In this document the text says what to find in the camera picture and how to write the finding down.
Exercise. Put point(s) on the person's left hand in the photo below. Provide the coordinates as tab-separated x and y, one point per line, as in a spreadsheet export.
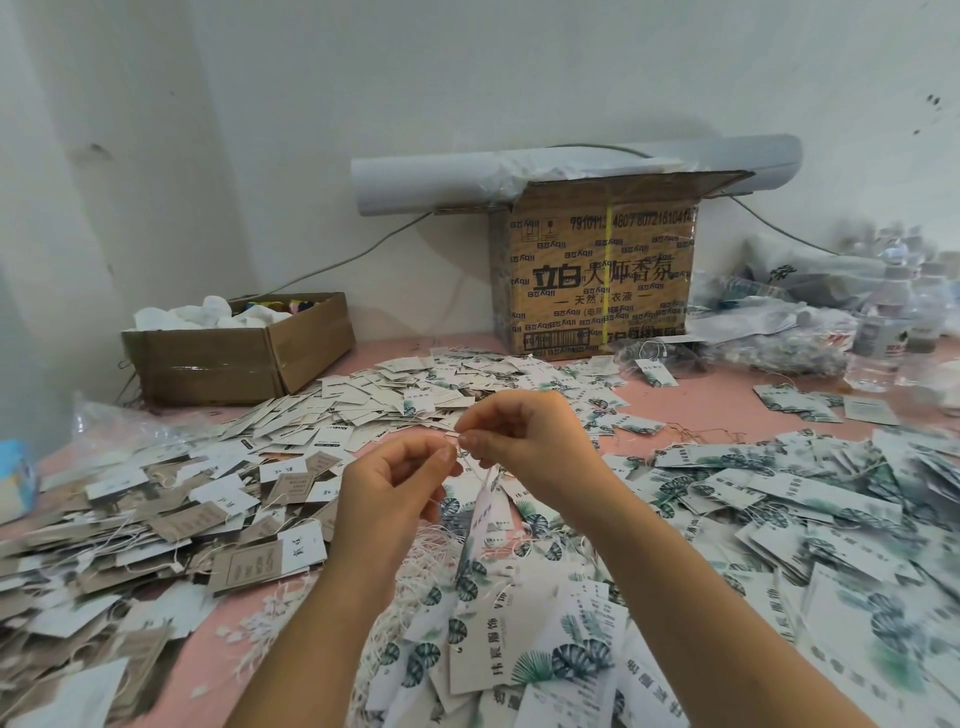
387	503

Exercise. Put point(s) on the person's right hand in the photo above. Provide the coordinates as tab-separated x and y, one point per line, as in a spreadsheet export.
540	443

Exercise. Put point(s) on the single white leaf print tag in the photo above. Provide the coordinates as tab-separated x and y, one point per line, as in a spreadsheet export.
483	518

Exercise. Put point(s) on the heap of small tags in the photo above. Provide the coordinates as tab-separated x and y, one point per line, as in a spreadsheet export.
428	390

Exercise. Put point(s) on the pile of brown white tags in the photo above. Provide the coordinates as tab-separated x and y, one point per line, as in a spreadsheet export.
143	567

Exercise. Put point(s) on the pile of green leaf tags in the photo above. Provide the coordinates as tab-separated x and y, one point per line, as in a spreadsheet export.
803	563

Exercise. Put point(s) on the person's right forearm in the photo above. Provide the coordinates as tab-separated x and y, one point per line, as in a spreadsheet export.
735	630

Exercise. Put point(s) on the person's left forearm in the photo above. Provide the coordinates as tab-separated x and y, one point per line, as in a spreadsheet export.
300	660

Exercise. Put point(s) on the large printed cardboard box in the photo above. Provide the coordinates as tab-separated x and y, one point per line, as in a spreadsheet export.
597	270

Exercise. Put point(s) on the small open cardboard box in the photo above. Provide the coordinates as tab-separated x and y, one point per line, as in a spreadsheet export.
240	357

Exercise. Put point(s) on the white crumpled material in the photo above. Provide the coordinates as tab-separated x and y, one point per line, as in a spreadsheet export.
210	315

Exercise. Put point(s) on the clear plastic bag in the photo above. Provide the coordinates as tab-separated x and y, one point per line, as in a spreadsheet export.
123	428

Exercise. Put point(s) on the white roll in plastic wrap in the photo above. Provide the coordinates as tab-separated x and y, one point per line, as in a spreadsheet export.
447	180

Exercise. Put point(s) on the heap of clear plastic bags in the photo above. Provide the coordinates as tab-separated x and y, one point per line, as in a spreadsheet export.
833	312

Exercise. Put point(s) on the blue tissue pack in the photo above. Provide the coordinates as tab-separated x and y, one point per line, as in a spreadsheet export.
15	480

